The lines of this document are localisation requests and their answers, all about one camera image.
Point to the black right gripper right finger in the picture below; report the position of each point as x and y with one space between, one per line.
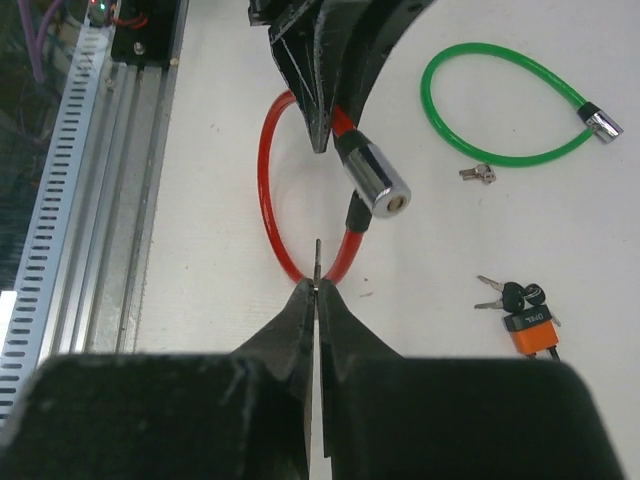
387 416

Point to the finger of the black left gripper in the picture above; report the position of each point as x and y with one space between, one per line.
371 42
308 40

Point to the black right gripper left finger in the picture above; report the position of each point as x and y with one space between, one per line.
241 415

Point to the red cable lock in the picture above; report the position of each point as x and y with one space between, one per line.
309 197

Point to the orange black padlock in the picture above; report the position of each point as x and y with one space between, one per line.
532 331

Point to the keys of orange padlock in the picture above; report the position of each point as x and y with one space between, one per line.
514 297

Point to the silver keys of green lock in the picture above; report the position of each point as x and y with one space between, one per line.
481 172

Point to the green cable lock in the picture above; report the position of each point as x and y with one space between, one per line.
502 108

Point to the silver keys of red lock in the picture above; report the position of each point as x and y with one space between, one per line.
317 273

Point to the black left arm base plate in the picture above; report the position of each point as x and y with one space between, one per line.
145 32

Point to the aluminium mounting rail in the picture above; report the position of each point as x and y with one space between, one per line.
99 287

